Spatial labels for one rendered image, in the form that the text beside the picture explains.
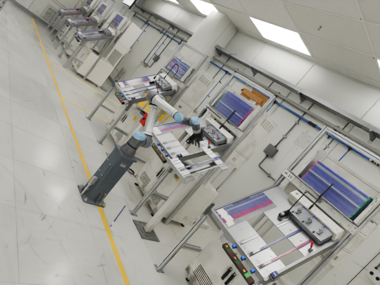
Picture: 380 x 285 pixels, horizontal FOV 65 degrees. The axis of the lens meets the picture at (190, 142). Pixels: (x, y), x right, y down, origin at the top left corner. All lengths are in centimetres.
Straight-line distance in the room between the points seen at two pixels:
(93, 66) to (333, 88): 506
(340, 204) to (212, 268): 118
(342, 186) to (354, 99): 230
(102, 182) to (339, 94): 353
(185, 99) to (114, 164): 212
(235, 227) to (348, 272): 193
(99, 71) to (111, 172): 491
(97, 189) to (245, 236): 136
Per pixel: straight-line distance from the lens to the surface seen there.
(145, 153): 472
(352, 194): 260
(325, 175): 269
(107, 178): 279
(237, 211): 254
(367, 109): 461
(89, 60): 732
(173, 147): 320
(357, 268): 404
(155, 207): 343
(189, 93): 451
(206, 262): 285
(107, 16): 869
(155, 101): 270
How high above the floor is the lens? 136
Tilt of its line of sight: 8 degrees down
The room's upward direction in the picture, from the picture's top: 40 degrees clockwise
